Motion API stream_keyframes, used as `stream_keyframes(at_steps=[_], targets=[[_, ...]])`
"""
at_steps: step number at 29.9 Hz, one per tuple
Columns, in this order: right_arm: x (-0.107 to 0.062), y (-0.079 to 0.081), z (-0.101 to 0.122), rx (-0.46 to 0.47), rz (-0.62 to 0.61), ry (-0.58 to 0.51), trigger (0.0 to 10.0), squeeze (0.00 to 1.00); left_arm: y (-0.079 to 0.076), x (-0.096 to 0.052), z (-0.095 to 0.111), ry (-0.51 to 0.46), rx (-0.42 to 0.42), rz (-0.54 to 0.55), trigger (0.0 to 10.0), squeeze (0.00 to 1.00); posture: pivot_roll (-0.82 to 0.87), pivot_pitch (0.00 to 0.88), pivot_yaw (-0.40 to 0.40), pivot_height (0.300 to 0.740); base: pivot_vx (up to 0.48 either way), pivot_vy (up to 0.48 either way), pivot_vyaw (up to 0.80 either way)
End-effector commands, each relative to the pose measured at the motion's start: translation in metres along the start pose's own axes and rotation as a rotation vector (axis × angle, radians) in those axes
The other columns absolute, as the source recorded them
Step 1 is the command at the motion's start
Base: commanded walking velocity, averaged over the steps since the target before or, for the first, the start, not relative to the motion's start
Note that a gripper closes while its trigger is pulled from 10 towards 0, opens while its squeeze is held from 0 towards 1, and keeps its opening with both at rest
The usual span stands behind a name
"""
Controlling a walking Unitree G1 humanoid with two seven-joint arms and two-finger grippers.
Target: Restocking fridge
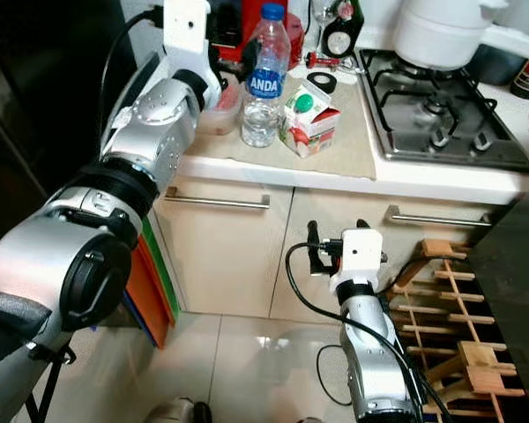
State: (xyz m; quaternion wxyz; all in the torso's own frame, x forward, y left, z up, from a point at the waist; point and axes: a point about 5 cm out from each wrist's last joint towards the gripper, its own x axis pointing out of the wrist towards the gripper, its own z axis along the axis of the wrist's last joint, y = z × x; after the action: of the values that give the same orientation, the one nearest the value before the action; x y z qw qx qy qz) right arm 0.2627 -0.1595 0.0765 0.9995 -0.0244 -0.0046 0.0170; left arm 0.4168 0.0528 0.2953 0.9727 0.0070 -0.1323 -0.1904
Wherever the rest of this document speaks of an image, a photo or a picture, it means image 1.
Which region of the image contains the dark grey pot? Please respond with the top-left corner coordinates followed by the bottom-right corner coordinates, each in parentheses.
top-left (472, 40), bottom-right (529, 86)

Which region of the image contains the red kitchen appliance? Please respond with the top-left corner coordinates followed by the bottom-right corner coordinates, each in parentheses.
top-left (234, 0), bottom-right (306, 63)

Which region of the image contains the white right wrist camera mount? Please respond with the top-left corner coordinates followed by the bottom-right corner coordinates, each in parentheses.
top-left (331, 229), bottom-right (387, 296)

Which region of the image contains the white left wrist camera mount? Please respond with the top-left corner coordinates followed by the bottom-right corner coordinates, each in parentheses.
top-left (163, 0), bottom-right (223, 96)

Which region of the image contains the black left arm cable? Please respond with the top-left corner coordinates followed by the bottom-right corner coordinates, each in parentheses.
top-left (99, 7), bottom-right (164, 133)

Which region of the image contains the black ring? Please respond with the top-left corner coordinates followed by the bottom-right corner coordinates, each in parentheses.
top-left (307, 72), bottom-right (338, 93)

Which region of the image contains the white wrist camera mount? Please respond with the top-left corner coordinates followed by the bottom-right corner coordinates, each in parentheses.
top-left (163, 0), bottom-right (223, 96)
top-left (331, 229), bottom-right (387, 296)

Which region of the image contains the white cooking pot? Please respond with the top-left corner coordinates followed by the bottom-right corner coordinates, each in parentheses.
top-left (392, 0), bottom-right (529, 71)

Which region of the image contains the beige counter mat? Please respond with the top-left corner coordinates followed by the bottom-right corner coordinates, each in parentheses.
top-left (181, 75), bottom-right (377, 182)

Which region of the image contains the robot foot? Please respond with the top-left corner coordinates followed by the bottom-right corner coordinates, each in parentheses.
top-left (145, 398), bottom-right (212, 423)

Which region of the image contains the steel drawer handle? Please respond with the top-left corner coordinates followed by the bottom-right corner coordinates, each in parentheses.
top-left (384, 204), bottom-right (499, 230)
top-left (166, 188), bottom-right (272, 211)

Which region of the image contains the green-capped drink carton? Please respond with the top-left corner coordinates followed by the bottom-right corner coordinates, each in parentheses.
top-left (280, 84), bottom-right (342, 160)

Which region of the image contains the clear blue-capped water bottle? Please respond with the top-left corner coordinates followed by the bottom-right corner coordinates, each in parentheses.
top-left (241, 3), bottom-right (292, 149)

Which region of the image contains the wooden slatted rack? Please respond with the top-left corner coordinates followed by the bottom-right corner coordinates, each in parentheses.
top-left (388, 238), bottom-right (529, 423)

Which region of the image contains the clear wine glass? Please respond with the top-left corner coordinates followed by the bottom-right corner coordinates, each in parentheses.
top-left (310, 0), bottom-right (336, 26)

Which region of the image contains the tall black fridge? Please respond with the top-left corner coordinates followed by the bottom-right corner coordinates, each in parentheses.
top-left (0, 0), bottom-right (160, 256)

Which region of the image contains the black round dial timer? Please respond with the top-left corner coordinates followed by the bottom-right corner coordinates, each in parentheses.
top-left (319, 0), bottom-right (364, 58)

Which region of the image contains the red-handled kitchen tool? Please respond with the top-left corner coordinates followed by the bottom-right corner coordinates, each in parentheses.
top-left (306, 51), bottom-right (355, 71)

